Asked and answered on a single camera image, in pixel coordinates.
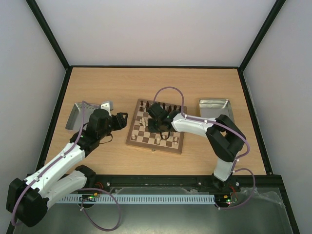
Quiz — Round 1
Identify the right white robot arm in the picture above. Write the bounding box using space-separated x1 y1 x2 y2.
147 103 250 191

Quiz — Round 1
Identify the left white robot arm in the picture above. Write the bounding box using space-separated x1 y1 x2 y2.
6 109 128 227

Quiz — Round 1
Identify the wooden chess board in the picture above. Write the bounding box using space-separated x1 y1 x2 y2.
126 98 184 155

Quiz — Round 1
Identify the left metal tray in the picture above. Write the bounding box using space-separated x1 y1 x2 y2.
65 102 99 132

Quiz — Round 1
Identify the metal tray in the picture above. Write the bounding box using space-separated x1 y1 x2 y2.
65 102 99 132
198 98 234 122

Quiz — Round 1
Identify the right metal tray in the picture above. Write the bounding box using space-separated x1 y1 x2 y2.
198 98 234 122

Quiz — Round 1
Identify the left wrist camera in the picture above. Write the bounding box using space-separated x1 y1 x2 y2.
100 101 114 116

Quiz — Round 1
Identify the slotted white cable duct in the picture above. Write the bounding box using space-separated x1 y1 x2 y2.
56 194 215 204

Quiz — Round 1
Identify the black cage frame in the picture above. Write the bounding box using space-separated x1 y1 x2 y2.
27 0 299 234

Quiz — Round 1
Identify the black mounting rail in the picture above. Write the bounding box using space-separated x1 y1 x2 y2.
94 175 286 194

